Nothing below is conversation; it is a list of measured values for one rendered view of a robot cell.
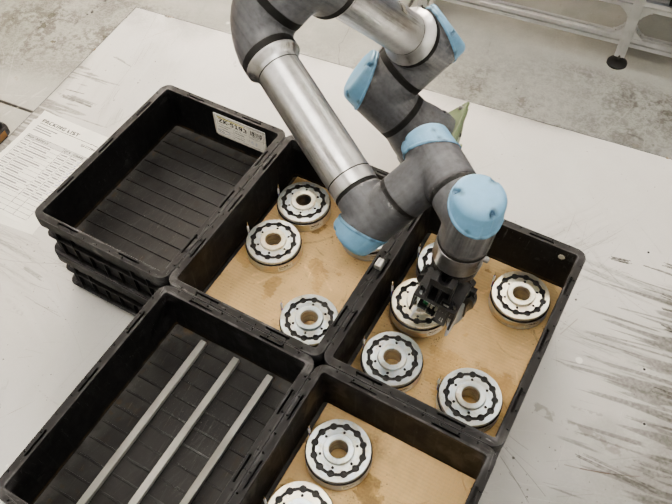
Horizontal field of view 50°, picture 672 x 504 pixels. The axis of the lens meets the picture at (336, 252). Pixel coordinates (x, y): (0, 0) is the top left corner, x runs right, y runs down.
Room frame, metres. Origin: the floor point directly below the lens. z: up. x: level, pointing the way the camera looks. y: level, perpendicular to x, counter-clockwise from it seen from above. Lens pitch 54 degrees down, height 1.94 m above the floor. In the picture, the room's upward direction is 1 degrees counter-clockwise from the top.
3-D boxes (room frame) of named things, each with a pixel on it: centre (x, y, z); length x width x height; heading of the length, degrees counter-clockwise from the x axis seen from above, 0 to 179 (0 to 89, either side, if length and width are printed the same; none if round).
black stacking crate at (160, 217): (0.93, 0.32, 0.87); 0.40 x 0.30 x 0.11; 150
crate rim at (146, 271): (0.93, 0.32, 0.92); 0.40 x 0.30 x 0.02; 150
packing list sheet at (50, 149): (1.15, 0.69, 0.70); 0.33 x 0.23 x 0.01; 155
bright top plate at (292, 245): (0.81, 0.12, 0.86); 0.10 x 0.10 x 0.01
